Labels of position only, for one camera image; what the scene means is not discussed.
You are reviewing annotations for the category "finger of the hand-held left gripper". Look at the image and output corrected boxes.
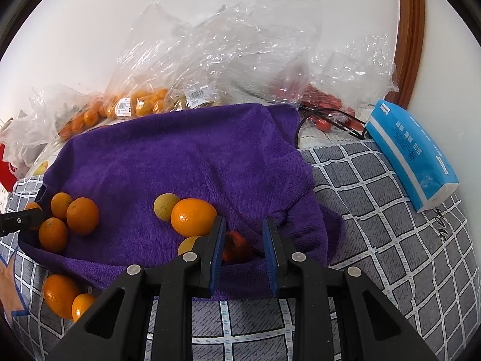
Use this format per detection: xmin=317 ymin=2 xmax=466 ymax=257
xmin=0 ymin=208 xmax=45 ymax=236

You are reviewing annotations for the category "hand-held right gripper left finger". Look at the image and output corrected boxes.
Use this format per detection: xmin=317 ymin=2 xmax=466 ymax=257
xmin=47 ymin=216 xmax=227 ymax=361

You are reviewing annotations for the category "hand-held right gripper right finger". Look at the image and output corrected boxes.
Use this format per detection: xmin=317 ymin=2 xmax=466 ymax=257
xmin=262 ymin=216 xmax=438 ymax=361

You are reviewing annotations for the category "red tomato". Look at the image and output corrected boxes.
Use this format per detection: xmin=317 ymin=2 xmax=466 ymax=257
xmin=222 ymin=230 xmax=253 ymax=264

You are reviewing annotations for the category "small yellow fruit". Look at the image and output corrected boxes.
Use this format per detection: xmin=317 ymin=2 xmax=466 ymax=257
xmin=177 ymin=235 xmax=204 ymax=256

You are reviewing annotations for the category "large orange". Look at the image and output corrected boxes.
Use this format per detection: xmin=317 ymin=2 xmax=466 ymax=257
xmin=170 ymin=198 xmax=219 ymax=238

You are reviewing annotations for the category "yellow-green round fruit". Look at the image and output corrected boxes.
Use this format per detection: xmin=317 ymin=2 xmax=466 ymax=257
xmin=153 ymin=193 xmax=182 ymax=222

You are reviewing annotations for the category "red paper bag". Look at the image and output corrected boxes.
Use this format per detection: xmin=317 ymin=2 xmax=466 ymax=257
xmin=0 ymin=147 xmax=19 ymax=192

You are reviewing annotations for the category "oval orange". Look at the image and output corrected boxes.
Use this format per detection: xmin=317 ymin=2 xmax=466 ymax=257
xmin=43 ymin=274 xmax=81 ymax=320

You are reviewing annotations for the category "white plastic bag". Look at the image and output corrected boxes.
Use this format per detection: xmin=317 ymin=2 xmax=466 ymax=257
xmin=0 ymin=110 xmax=51 ymax=167

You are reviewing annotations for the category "purple towel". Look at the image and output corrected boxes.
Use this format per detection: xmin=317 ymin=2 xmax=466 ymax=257
xmin=17 ymin=102 xmax=346 ymax=301

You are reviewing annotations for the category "grey checkered blanket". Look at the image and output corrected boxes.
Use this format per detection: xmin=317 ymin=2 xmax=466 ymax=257
xmin=0 ymin=139 xmax=474 ymax=361

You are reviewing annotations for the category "clear bag of small tangerines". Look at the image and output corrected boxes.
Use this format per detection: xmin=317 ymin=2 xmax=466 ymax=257
xmin=30 ymin=84 xmax=109 ymax=140

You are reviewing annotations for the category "labelled clear bag of yellow fruit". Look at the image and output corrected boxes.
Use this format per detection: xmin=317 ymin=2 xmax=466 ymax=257
xmin=165 ymin=0 xmax=301 ymax=110

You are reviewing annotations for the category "clear bag of red tomatoes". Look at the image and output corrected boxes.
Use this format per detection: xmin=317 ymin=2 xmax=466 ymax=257
xmin=278 ymin=34 xmax=399 ymax=133

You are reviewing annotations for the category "blue tissue pack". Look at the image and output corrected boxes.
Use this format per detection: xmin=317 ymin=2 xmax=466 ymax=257
xmin=364 ymin=100 xmax=461 ymax=213

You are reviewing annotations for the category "labelled clear bag of oranges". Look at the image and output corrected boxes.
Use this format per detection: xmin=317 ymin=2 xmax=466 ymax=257
xmin=102 ymin=0 xmax=171 ymax=120

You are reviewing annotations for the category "black cable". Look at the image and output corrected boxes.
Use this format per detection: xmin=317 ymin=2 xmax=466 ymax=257
xmin=295 ymin=106 xmax=371 ymax=148

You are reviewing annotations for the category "brown wooden door frame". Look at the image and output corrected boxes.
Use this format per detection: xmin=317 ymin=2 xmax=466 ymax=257
xmin=391 ymin=0 xmax=427 ymax=108

